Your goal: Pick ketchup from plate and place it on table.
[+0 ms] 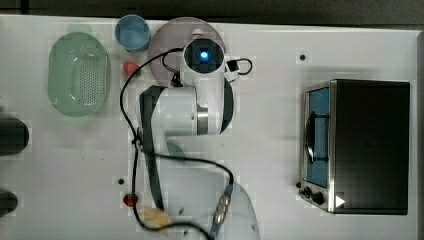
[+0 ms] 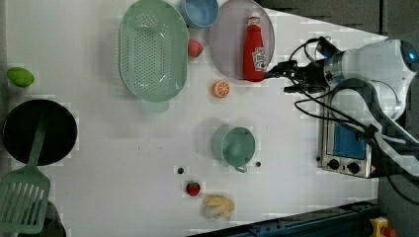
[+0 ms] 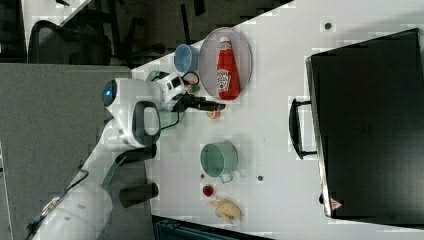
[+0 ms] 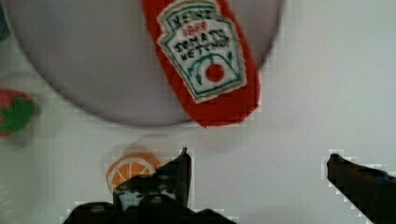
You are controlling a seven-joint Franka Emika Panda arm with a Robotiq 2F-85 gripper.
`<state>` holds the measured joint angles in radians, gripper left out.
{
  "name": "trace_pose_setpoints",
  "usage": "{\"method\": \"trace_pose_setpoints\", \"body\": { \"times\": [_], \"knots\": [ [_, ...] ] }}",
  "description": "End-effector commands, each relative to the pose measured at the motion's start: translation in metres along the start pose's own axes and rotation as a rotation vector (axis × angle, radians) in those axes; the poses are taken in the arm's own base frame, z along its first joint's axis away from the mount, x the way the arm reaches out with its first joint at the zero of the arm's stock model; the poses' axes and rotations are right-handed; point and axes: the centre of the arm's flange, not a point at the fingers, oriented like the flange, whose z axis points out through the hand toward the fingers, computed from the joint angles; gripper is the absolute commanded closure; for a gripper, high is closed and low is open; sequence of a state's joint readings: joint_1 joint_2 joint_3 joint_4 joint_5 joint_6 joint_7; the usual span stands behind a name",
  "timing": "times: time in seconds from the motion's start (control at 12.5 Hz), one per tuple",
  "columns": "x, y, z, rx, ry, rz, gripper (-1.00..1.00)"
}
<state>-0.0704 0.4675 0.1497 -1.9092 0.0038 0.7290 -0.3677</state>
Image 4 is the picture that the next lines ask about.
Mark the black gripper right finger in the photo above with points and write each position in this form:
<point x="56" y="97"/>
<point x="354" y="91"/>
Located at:
<point x="371" y="190"/>

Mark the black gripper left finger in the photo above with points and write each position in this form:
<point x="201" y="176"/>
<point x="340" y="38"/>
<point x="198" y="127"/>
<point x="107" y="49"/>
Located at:
<point x="159" y="198"/>

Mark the red felt ketchup bottle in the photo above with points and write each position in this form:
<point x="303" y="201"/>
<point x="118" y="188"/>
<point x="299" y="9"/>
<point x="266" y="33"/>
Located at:
<point x="206" y="59"/>

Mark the grey round plate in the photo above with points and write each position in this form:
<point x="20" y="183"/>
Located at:
<point x="98" y="54"/>

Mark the felt orange slice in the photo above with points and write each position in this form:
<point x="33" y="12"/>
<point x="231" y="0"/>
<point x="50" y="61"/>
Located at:
<point x="130" y="165"/>

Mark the felt strawberry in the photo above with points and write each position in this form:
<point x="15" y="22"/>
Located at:
<point x="16" y="111"/>

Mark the blue cup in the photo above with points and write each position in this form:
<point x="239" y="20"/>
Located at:
<point x="3" y="25"/>

